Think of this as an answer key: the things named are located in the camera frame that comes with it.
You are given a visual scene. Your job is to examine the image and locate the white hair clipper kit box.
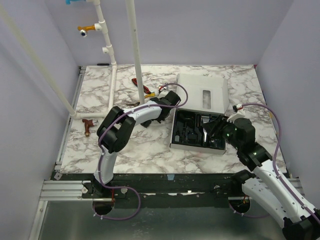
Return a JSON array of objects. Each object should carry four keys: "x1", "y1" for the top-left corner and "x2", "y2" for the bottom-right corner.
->
[{"x1": 169, "y1": 73, "x2": 230, "y2": 155}]

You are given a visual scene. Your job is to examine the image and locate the black clipper guard comb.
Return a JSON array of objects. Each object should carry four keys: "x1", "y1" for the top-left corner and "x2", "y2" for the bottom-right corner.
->
[{"x1": 140, "y1": 120, "x2": 152, "y2": 128}]

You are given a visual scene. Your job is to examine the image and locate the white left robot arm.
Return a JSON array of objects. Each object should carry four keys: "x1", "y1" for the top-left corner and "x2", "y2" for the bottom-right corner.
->
[{"x1": 93, "y1": 91, "x2": 181, "y2": 198}]

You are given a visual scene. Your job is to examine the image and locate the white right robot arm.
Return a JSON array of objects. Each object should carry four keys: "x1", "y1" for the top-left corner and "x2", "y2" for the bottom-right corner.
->
[{"x1": 202, "y1": 115, "x2": 320, "y2": 240}]

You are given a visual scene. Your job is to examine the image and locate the red black utility knife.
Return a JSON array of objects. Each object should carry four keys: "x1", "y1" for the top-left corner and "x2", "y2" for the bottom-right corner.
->
[{"x1": 131, "y1": 77, "x2": 152, "y2": 95}]

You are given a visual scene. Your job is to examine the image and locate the small oil bottle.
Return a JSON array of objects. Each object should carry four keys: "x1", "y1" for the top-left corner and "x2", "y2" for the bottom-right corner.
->
[{"x1": 174, "y1": 135, "x2": 180, "y2": 142}]

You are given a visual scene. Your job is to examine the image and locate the brown garden faucet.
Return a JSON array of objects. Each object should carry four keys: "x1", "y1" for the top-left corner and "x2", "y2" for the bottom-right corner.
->
[{"x1": 81, "y1": 119, "x2": 99, "y2": 137}]

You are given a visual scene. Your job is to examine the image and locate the orange faucet on pipe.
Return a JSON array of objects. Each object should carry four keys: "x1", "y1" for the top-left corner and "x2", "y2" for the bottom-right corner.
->
[{"x1": 77, "y1": 25, "x2": 96, "y2": 38}]

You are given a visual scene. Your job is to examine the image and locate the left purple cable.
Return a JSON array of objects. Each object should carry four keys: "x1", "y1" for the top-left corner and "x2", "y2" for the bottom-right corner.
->
[{"x1": 93, "y1": 82, "x2": 189, "y2": 221}]

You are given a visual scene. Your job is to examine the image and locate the yellow wire brush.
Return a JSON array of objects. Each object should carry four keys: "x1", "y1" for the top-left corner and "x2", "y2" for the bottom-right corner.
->
[{"x1": 144, "y1": 92, "x2": 156, "y2": 99}]

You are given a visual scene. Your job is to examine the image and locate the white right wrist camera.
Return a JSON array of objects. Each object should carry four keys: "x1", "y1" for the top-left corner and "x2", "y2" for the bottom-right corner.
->
[{"x1": 227, "y1": 103, "x2": 246, "y2": 123}]

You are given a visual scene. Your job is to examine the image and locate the yellow handled pliers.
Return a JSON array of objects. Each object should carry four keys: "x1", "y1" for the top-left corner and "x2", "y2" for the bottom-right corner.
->
[{"x1": 126, "y1": 101, "x2": 140, "y2": 107}]

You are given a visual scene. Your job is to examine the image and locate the white PVC pipe frame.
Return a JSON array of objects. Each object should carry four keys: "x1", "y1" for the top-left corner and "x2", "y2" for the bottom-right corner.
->
[{"x1": 0, "y1": 0, "x2": 145, "y2": 119}]

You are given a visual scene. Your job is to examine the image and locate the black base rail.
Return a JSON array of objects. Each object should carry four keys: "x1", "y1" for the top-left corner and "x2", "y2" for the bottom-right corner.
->
[{"x1": 82, "y1": 173, "x2": 251, "y2": 213}]

